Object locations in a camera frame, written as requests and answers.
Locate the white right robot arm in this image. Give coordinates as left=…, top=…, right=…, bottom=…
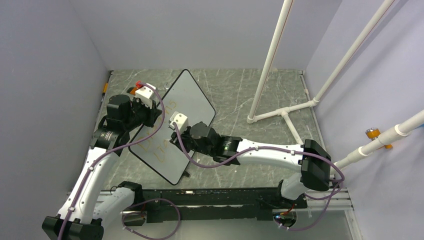
left=169, top=120, right=332, bottom=208

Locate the white PVC pipe frame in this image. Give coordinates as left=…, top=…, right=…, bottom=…
left=246, top=0, right=397, bottom=145

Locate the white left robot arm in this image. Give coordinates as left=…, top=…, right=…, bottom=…
left=42, top=90, right=162, bottom=240

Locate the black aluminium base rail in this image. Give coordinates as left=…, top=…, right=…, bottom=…
left=61, top=187, right=352, bottom=223

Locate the orange-black screwdriver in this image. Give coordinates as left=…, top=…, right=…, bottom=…
left=102, top=82, right=109, bottom=96

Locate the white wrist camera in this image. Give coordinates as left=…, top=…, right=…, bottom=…
left=168, top=111, right=189, bottom=133
left=134, top=81, right=156, bottom=109

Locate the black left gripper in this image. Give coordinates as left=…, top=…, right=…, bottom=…
left=124, top=96, right=162, bottom=132

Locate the orange clamp on pipe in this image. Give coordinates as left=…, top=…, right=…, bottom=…
left=365, top=127, right=393, bottom=150

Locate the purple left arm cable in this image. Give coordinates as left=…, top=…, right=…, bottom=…
left=56, top=82, right=181, bottom=240

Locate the white whiteboard black frame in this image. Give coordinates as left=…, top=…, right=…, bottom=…
left=128, top=69, right=216, bottom=186

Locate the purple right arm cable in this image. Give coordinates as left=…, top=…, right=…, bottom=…
left=172, top=121, right=346, bottom=232

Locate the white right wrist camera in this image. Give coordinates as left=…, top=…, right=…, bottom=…
left=168, top=111, right=189, bottom=133

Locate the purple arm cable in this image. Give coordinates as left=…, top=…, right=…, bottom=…
left=56, top=82, right=181, bottom=240
left=172, top=121, right=346, bottom=232

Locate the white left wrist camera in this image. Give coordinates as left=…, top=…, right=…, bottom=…
left=134, top=81, right=156, bottom=109

